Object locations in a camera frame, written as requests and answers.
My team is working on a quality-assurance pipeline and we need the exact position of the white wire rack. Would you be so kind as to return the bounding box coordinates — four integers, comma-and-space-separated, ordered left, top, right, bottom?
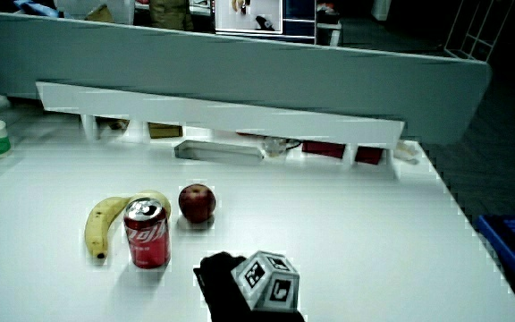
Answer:
443, 0, 515, 63

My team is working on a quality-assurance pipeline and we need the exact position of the crumpled white paper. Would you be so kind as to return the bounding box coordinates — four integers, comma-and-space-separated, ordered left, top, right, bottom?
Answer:
393, 140, 421, 165

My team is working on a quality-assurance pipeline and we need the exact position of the red cola can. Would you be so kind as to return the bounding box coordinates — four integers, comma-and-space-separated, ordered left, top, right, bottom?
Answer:
122, 197, 172, 270

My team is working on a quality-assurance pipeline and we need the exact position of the small dark red box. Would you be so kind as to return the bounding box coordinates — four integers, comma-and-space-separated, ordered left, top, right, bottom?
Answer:
354, 146, 384, 165

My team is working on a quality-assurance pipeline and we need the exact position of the person's right hand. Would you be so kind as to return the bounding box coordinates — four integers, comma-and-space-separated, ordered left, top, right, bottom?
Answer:
193, 250, 306, 322

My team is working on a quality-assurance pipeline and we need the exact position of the brown cardboard box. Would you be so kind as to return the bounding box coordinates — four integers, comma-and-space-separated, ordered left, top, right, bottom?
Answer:
148, 122, 183, 140

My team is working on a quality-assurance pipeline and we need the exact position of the large dark red box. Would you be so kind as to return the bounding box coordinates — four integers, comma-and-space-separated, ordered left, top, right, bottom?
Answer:
301, 140, 347, 160

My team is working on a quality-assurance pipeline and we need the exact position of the red apple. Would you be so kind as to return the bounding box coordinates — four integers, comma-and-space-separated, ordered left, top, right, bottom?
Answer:
178, 183, 217, 224

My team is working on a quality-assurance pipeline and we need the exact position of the yellow banana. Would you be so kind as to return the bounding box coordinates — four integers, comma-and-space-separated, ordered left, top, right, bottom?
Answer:
84, 190, 173, 260

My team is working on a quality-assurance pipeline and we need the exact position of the computer monitor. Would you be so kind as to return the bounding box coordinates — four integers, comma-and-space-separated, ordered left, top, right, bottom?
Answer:
214, 0, 317, 44

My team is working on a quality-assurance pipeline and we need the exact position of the grey desk partition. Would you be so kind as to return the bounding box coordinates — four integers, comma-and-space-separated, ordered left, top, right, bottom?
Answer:
0, 9, 494, 145

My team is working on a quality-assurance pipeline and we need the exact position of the grey metal tray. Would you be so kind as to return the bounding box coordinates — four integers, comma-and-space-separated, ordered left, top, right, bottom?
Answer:
173, 139, 266, 165

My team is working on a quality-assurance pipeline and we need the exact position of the clear glass jar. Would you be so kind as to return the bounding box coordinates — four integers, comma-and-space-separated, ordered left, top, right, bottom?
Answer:
264, 136, 289, 158

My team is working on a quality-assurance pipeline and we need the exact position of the white desk shelf riser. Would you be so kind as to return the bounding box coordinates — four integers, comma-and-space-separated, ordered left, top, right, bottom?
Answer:
35, 80, 406, 180

